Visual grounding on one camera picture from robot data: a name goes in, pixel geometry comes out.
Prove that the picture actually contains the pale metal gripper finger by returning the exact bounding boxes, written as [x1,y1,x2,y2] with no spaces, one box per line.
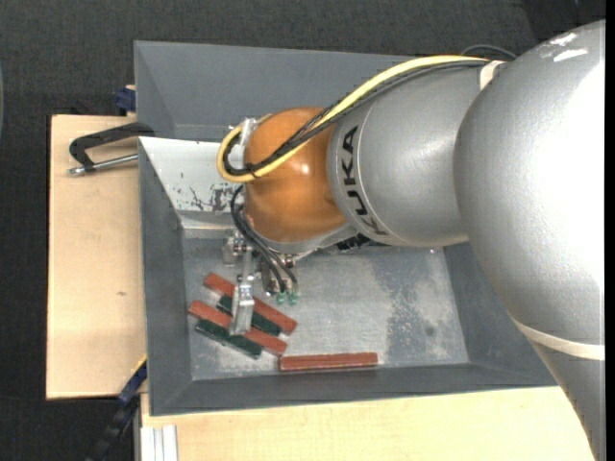
[229,283,256,337]

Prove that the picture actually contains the dark green flat block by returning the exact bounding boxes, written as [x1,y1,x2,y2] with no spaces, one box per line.
[193,319,265,360]
[216,295,283,336]

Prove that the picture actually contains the grey metal bin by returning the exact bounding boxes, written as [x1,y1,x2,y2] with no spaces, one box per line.
[133,39,559,417]

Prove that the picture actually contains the pale flat board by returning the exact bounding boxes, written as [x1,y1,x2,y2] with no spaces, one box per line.
[44,113,148,400]

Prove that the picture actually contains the black cylinder on white bracket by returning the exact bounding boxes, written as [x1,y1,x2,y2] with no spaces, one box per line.
[334,235,374,254]

